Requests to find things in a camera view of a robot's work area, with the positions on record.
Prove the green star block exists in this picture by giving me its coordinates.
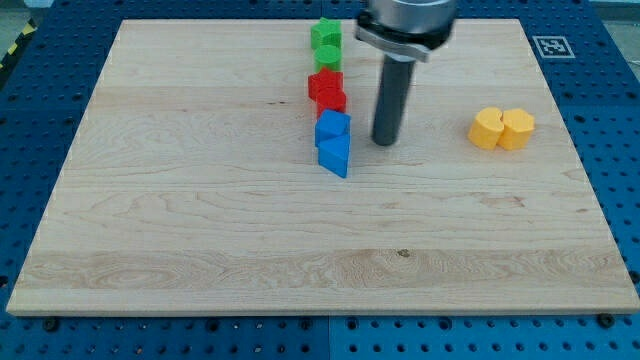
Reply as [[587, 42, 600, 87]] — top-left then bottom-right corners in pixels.
[[310, 17, 342, 50]]

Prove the red star block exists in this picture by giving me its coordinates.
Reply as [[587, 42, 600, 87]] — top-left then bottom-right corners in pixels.
[[307, 67, 344, 101]]

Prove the red hexagon block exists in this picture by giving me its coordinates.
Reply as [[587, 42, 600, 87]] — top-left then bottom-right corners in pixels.
[[315, 88, 347, 119]]

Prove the black board clamp bolt right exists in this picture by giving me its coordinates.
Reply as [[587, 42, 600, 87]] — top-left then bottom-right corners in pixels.
[[596, 313, 616, 329]]

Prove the green cylinder block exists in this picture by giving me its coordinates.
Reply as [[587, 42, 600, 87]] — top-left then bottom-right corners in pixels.
[[314, 45, 342, 72]]

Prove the wooden board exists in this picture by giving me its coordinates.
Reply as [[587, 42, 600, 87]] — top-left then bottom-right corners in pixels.
[[7, 19, 639, 317]]

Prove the yellow hexagon block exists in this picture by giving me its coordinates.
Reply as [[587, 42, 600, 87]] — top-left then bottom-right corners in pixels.
[[498, 108, 535, 150]]

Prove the black board clamp bolt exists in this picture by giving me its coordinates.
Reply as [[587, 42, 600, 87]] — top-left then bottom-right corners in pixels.
[[42, 317, 59, 332], [596, 313, 616, 329]]

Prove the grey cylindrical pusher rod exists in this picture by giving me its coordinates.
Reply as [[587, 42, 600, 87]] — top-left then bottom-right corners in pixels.
[[371, 54, 415, 146]]

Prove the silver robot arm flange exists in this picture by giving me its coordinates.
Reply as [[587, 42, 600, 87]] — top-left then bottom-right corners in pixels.
[[354, 0, 458, 62]]

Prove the blue cube block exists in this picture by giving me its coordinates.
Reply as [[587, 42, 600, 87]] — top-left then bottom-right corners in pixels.
[[314, 109, 351, 147]]

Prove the white fiducial marker tag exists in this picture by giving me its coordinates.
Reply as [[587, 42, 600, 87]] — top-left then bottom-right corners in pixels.
[[532, 35, 575, 59]]

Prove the black board clamp bolt left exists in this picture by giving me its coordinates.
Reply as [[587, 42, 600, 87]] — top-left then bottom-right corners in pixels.
[[42, 317, 59, 332]]

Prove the yellow heart block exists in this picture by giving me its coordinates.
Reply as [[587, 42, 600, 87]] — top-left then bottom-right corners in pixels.
[[467, 107, 504, 150]]

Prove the blue triangle block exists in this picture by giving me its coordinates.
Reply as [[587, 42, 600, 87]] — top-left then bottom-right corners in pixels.
[[318, 134, 351, 178]]

